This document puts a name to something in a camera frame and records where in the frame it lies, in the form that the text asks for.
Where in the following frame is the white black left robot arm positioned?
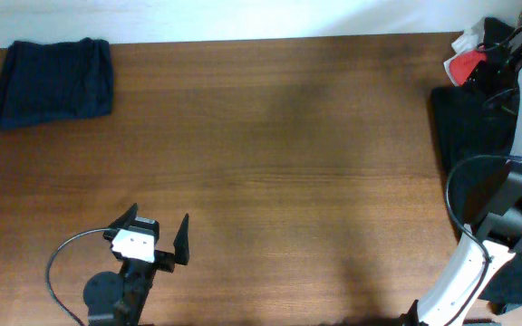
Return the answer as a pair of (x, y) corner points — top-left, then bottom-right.
(83, 204), (176, 326)

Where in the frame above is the red white cloth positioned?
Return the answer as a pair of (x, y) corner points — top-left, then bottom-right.
(443, 18), (487, 86)

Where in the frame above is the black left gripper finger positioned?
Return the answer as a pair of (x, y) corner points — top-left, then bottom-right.
(109, 203), (139, 229)
(173, 214), (189, 265)

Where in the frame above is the dark blue garment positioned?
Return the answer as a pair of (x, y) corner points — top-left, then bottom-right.
(0, 38), (114, 130)

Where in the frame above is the black clothes pile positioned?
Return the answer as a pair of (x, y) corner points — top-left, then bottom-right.
(430, 16), (522, 305)

